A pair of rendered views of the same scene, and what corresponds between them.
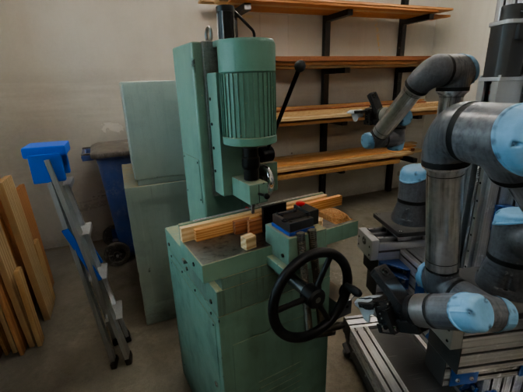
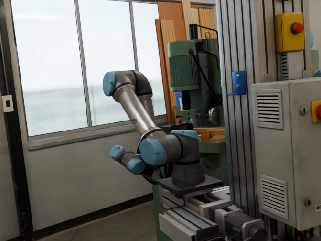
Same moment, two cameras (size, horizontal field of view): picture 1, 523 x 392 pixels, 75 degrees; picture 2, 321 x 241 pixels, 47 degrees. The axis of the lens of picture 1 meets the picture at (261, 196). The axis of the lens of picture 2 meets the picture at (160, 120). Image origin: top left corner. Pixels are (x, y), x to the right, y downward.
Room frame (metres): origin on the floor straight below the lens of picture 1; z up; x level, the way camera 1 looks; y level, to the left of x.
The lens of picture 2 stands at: (0.27, -2.19, 1.27)
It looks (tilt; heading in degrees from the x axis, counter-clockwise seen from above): 6 degrees down; 73
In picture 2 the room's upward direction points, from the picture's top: 5 degrees counter-clockwise
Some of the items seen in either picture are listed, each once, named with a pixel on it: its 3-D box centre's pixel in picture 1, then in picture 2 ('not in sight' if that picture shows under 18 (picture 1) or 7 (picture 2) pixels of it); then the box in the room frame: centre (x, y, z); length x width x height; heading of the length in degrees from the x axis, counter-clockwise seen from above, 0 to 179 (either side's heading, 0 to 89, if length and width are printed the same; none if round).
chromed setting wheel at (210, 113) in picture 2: (264, 180); (214, 115); (1.29, -0.01, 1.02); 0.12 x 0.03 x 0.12; 29
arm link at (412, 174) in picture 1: (415, 181); not in sight; (1.32, -0.63, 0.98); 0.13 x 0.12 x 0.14; 111
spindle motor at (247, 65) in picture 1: (247, 94); (183, 66); (1.12, 0.03, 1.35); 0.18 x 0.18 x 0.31
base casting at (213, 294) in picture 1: (240, 249); (201, 153); (1.23, 0.09, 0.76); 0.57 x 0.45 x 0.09; 29
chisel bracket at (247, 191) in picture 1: (250, 190); (189, 116); (1.14, 0.04, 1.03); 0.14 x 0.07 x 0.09; 29
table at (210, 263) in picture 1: (280, 242); (184, 143); (1.05, -0.06, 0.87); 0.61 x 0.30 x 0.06; 119
